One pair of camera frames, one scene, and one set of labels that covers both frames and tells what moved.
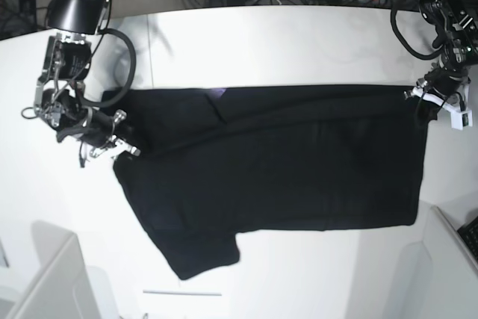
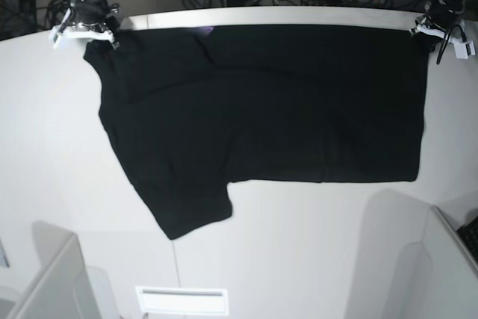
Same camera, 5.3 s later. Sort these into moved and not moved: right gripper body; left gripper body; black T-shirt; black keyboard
Moved: left gripper body; right gripper body; black T-shirt
Not moved: black keyboard
